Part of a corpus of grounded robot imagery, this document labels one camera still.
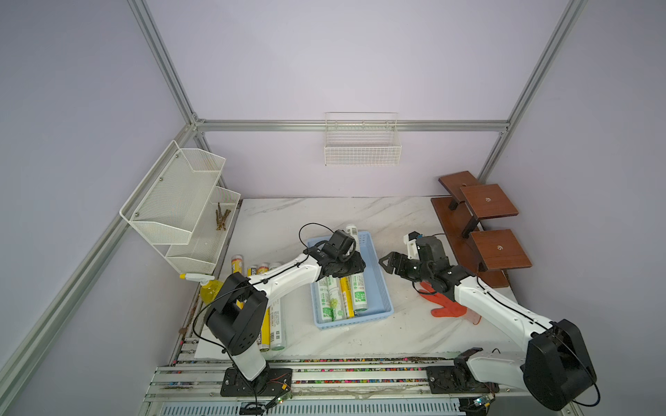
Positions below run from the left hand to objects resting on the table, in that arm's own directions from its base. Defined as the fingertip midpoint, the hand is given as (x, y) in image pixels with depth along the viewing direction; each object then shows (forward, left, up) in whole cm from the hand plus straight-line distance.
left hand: (359, 267), depth 87 cm
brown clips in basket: (+19, +52, +4) cm, 55 cm away
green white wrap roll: (-9, +11, -6) cm, 16 cm away
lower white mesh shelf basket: (+5, +57, 0) cm, 57 cm away
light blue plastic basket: (-7, -7, -10) cm, 14 cm away
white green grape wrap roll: (-10, +8, -6) cm, 14 cm away
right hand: (-1, -10, +2) cm, 10 cm away
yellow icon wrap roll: (+5, +46, -7) cm, 46 cm away
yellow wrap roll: (-5, +4, -6) cm, 9 cm away
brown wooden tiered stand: (+2, -43, +5) cm, 43 cm away
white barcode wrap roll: (-22, +26, -7) cm, 35 cm away
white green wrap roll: (-6, +1, +3) cm, 7 cm away
